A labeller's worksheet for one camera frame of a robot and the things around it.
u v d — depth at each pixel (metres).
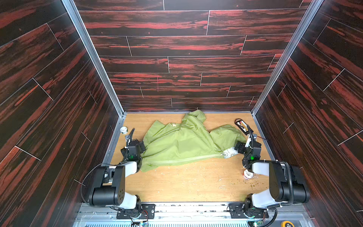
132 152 0.72
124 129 1.07
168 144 0.97
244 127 1.08
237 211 0.73
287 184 0.41
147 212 0.73
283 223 0.69
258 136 1.05
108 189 0.44
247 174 0.85
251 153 0.72
